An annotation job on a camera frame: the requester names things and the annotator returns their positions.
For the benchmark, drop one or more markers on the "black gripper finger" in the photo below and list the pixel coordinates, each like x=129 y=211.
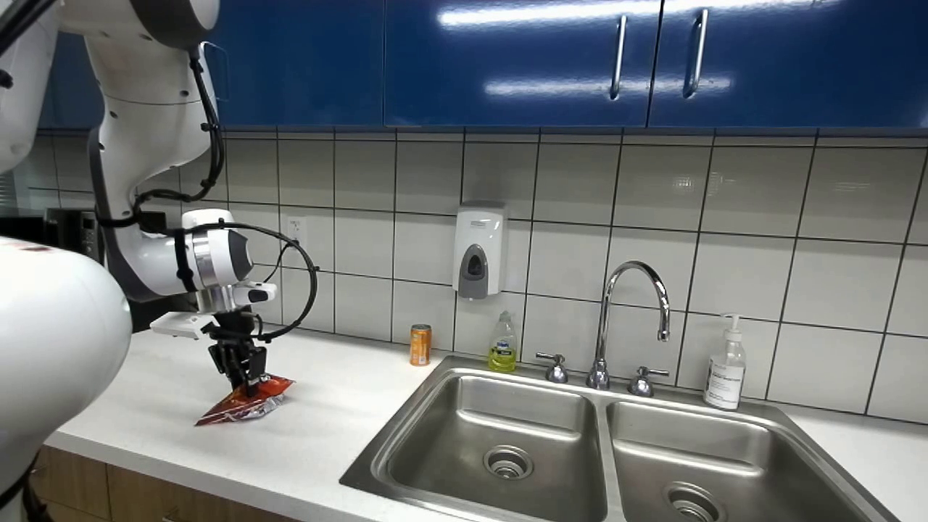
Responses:
x=252 y=362
x=225 y=365

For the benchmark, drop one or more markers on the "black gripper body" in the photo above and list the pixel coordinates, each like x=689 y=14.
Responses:
x=233 y=332

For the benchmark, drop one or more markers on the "red Doritos chip packet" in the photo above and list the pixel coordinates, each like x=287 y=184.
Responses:
x=248 y=404

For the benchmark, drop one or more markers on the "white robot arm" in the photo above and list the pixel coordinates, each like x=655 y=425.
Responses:
x=65 y=313

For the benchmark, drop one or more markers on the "stainless steel double sink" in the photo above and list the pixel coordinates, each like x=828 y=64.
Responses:
x=484 y=448

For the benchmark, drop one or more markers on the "orange soda can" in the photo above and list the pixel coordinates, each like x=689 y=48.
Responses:
x=419 y=343

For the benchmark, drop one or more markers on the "wooden lower cabinet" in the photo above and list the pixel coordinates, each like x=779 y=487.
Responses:
x=87 y=490

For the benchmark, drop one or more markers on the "blue upper cabinets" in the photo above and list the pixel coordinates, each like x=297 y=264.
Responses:
x=573 y=64

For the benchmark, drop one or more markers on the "chrome gooseneck faucet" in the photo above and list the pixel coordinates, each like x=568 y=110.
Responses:
x=616 y=323

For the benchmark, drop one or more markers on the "clear pump sanitizer bottle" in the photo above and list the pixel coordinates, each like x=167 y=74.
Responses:
x=725 y=371

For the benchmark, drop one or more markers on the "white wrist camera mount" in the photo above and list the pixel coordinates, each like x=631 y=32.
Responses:
x=212 y=300

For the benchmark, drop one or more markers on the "white wall soap dispenser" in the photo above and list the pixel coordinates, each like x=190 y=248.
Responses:
x=478 y=245

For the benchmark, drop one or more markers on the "chrome left tap handle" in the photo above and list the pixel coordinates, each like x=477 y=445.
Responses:
x=554 y=370

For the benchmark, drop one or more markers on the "chrome tap handle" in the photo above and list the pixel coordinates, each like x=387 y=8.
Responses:
x=554 y=370
x=642 y=381

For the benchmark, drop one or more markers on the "chrome right tap handle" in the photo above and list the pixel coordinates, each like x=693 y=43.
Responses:
x=642 y=381

